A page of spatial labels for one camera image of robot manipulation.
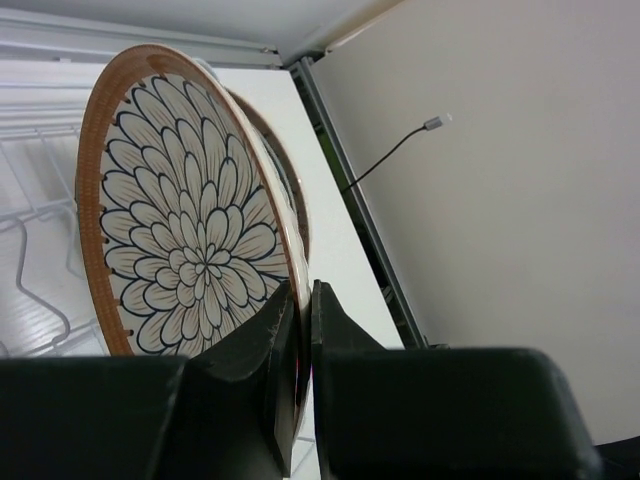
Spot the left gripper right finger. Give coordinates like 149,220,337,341
311,281,603,479

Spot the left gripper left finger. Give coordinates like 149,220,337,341
1,284,298,479

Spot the floral brown-rim plate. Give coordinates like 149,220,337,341
74,43,309,436

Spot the white wire dish rack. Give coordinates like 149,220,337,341
1,47,108,358

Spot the black wall cable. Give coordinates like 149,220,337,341
342,113,454,194

